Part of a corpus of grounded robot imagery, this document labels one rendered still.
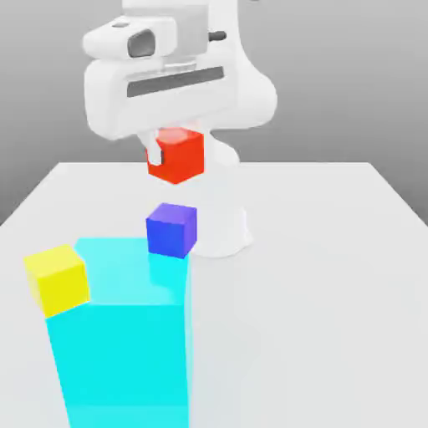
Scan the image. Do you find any small red cube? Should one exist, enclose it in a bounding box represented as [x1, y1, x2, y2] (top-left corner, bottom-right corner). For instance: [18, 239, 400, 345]
[146, 126, 206, 186]

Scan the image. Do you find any small blue cube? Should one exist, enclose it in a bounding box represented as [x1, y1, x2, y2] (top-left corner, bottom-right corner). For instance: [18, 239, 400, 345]
[145, 202, 198, 260]

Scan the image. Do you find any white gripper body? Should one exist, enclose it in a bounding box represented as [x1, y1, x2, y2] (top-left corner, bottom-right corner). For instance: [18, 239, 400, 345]
[83, 57, 242, 141]

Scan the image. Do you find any large cyan box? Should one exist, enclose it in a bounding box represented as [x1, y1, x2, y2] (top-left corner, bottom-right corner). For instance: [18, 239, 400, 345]
[44, 237, 193, 428]

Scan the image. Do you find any small yellow cube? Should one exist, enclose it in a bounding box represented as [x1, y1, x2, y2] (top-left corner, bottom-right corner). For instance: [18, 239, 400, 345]
[23, 243, 91, 318]

